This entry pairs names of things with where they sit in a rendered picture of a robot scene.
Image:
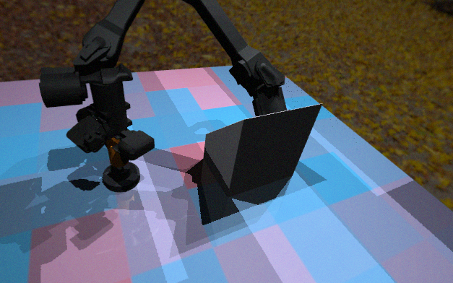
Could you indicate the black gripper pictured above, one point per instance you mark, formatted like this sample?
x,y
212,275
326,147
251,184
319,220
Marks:
x,y
133,144

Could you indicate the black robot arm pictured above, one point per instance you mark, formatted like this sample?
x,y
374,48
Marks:
x,y
102,45

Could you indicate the black round pedestal with silver shaft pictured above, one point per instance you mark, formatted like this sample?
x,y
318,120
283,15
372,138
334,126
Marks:
x,y
121,179

